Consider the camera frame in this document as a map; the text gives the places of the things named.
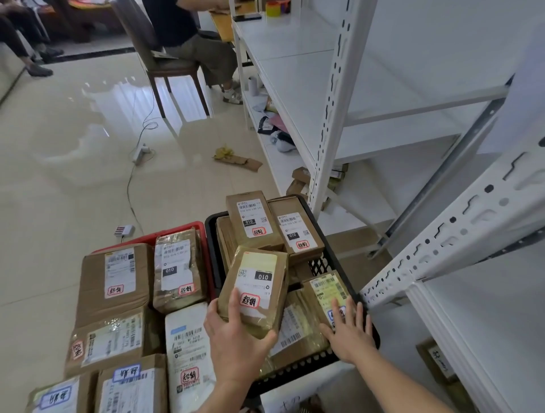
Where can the yellow table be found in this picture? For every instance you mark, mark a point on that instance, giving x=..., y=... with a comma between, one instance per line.
x=221, y=25

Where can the white foam parcel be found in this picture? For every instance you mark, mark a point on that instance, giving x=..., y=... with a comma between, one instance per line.
x=187, y=340

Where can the red plastic crate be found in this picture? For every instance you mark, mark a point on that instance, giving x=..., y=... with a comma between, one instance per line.
x=140, y=235

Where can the small red striped power strip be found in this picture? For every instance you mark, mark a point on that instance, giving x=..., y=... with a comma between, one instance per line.
x=124, y=230

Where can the person's left forearm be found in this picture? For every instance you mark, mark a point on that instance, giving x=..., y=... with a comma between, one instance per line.
x=230, y=400

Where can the person's right hand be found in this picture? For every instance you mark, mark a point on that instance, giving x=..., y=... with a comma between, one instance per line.
x=351, y=340

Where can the brown wooden chair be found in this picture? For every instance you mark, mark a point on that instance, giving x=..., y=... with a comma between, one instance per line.
x=132, y=30

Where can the black handheld device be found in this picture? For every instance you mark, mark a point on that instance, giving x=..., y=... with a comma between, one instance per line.
x=247, y=17

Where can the black plastic basket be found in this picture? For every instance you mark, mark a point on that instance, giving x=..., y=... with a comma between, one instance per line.
x=210, y=238

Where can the brown box blue sticker tall label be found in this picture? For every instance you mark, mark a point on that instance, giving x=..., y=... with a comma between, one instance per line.
x=87, y=391

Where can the person's left hand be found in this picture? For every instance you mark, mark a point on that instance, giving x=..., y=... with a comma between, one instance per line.
x=238, y=353

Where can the red tape roll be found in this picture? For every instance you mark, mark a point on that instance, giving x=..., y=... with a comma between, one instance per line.
x=285, y=6

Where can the person's right forearm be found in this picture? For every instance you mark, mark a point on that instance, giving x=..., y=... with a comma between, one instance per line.
x=396, y=387

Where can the white bottle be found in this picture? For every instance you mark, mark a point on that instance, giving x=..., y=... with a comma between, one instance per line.
x=253, y=86

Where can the dark red sofa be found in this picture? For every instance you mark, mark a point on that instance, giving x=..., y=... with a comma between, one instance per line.
x=85, y=17

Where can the white power strip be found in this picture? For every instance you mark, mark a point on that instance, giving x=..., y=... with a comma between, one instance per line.
x=140, y=154

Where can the cardboard box white label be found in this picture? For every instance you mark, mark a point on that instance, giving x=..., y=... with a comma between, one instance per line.
x=270, y=106

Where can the flattened cardboard strip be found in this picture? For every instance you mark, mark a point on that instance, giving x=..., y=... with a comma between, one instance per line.
x=245, y=163

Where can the taped box pale yellow-topped label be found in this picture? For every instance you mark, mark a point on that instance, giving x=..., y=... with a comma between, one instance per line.
x=276, y=298

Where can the pile of plastic mailer bags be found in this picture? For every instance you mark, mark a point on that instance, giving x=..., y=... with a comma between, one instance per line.
x=281, y=142

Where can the small box handwritten white label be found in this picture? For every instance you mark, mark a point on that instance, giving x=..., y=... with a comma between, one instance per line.
x=438, y=361

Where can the yellow crumpled tape wad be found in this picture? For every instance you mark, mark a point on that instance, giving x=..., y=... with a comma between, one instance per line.
x=223, y=153

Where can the small box yellow label blue sticker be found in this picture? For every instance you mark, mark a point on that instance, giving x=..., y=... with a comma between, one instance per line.
x=313, y=293

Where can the parcels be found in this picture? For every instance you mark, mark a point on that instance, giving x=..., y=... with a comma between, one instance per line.
x=300, y=176

